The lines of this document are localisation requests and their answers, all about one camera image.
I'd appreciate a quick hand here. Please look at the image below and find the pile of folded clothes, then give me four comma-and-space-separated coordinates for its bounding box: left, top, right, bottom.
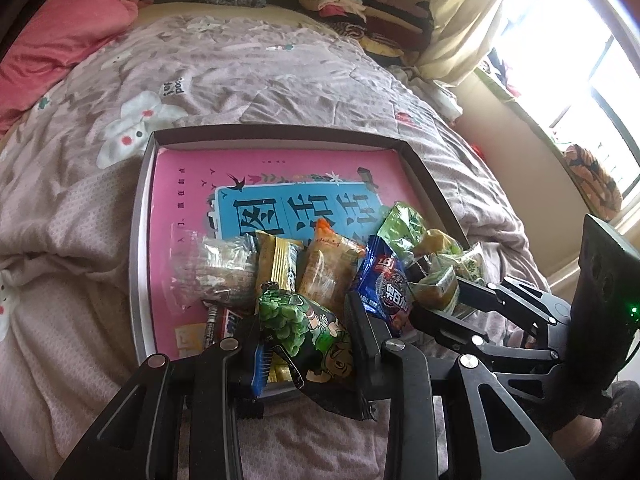
297, 0, 436, 58

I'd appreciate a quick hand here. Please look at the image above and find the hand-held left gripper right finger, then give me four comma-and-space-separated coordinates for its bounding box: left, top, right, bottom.
345, 291, 576, 480

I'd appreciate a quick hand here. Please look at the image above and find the light green snack packet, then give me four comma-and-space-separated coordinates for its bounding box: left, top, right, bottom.
376, 202, 488, 286

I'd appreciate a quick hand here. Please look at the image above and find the clear snack bag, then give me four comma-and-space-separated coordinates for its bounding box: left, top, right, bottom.
170, 234, 258, 311

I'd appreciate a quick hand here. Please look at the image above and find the clutter on windowsill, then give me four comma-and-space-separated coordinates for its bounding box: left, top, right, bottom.
480, 47, 526, 98

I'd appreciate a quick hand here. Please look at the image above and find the clear yellow cake packet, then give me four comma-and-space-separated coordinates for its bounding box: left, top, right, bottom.
409, 264, 461, 318

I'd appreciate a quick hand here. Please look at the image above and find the dark shallow box tray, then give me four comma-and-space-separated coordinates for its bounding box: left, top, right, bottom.
129, 124, 471, 403

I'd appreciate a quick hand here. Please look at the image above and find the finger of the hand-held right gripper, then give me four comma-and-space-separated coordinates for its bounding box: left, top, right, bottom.
410, 305, 566, 376
452, 275, 573, 328

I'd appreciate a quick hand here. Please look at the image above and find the pink quilt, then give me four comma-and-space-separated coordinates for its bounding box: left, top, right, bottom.
0, 0, 151, 133

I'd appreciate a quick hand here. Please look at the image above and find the cream curtain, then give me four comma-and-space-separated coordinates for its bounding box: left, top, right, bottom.
417, 0, 523, 86

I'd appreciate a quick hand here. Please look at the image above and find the orange biscuit packet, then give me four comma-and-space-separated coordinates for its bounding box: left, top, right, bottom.
295, 217, 367, 321

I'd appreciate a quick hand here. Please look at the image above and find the person's right forearm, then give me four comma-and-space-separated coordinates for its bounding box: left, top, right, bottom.
547, 380, 640, 480

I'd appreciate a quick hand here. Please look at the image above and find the dark green pea packet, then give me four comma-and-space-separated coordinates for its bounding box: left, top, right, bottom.
257, 282, 378, 421

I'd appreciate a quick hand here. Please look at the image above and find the yellow snack packet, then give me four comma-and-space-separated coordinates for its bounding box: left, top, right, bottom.
255, 230, 305, 293

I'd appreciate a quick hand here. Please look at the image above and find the black snack bar packet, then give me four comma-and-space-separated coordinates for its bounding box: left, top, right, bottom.
202, 305, 251, 356

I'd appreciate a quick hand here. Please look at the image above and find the blue cookie packet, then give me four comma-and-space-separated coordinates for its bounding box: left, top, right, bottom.
350, 234, 426, 338

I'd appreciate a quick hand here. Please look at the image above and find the orange patterned cushion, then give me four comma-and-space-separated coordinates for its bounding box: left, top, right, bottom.
562, 144, 623, 218

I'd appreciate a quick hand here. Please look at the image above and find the window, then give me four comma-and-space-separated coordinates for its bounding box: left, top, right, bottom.
495, 0, 640, 201

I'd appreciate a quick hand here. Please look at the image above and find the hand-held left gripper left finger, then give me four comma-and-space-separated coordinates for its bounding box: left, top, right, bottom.
55, 312, 276, 480

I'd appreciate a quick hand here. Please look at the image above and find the grey floral blanket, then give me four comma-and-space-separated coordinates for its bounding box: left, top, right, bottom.
0, 2, 551, 480

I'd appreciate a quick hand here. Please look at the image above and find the white crumpled cloth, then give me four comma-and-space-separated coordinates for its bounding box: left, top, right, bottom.
400, 65, 463, 121

